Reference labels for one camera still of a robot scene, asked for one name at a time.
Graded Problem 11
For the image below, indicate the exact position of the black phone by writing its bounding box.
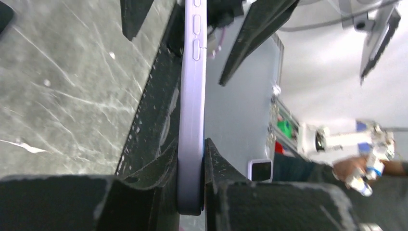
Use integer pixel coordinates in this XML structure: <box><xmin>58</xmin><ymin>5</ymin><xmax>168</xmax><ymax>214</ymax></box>
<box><xmin>0</xmin><ymin>1</ymin><xmax>14</xmax><ymax>35</ymax></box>

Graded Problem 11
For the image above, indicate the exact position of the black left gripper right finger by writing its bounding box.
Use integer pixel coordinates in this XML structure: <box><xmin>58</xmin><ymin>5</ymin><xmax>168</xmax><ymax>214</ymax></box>
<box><xmin>204</xmin><ymin>139</ymin><xmax>360</xmax><ymax>231</ymax></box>

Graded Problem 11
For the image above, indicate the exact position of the black base frame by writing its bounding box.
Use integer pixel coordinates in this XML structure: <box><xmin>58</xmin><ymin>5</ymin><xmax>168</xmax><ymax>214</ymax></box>
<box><xmin>115</xmin><ymin>4</ymin><xmax>182</xmax><ymax>177</ymax></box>

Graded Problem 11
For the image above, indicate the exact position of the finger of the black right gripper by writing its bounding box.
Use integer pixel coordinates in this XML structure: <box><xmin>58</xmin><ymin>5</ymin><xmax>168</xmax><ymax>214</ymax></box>
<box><xmin>219</xmin><ymin>0</ymin><xmax>299</xmax><ymax>86</ymax></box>
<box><xmin>120</xmin><ymin>0</ymin><xmax>154</xmax><ymax>41</ymax></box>

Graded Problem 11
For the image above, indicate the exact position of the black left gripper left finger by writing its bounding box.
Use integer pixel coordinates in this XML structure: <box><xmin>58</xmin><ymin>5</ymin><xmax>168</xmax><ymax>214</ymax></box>
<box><xmin>0</xmin><ymin>140</ymin><xmax>179</xmax><ymax>231</ymax></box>

